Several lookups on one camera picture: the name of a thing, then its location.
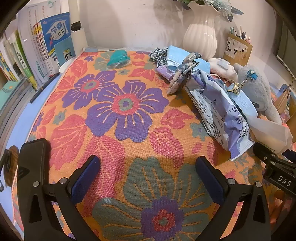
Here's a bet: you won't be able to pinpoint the bunch of pens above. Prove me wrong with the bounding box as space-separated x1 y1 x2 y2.
229 25 252 44

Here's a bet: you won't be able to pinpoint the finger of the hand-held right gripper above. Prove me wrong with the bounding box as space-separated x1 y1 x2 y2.
253 143 282 163

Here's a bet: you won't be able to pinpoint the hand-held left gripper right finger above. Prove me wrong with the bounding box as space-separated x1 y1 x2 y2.
195 156 275 241

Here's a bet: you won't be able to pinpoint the dark pen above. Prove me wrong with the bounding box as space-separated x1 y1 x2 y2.
30 72 60 104

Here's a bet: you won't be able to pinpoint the white ribbed vase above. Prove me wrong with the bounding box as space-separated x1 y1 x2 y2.
183 2 222 59

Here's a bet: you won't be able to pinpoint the row of upright books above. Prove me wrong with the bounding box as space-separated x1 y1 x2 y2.
0 29 38 91

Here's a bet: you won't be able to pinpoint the brown pen holder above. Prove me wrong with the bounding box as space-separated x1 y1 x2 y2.
223 32 253 66

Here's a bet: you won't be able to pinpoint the floral woven table mat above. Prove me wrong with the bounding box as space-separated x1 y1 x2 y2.
11 50 296 241

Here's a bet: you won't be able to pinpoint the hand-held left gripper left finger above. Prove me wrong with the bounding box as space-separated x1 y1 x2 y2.
17 155 101 241

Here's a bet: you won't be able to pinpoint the white plush toy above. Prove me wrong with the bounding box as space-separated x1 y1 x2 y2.
208 57 238 81

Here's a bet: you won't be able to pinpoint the white face mask package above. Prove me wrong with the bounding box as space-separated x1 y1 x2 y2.
184 69 255 161

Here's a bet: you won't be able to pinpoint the stack of flat books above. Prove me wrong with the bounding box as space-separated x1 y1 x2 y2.
0 80 31 114

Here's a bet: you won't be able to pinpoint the blue face mask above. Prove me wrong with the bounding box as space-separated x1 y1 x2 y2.
165 45 211 75

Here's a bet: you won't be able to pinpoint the checkered scrunchie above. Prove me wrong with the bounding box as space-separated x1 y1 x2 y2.
148 46 170 68

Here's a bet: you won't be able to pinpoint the white upright books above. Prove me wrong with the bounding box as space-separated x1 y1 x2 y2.
17 0 62 85

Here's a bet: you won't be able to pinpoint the teal cloth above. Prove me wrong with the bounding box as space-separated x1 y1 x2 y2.
107 50 130 68

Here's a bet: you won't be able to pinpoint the gold keychain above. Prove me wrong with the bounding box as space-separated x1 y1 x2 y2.
223 75 252 95

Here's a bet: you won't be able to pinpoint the light blue band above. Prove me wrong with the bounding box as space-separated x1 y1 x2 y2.
231 91 258 118

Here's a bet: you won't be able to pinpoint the white round lamp base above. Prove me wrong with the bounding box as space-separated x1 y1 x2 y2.
59 59 75 74

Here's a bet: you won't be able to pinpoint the white lamp post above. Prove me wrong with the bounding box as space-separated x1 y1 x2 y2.
68 0 88 51

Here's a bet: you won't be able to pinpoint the purple packet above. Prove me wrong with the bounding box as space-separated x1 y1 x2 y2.
155 64 176 80

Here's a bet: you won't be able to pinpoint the white paper bag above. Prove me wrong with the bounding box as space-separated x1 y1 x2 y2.
248 115 294 155

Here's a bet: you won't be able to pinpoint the plaid fabric pouch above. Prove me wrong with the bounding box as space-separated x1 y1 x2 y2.
167 52 203 95

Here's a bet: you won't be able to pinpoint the small teal booklet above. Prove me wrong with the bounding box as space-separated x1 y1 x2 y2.
54 37 76 62

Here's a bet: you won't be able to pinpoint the brown tags on ring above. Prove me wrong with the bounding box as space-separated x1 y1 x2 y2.
274 84 293 114

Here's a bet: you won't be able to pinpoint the grey plush toy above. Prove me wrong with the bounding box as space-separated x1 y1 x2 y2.
233 63 283 126

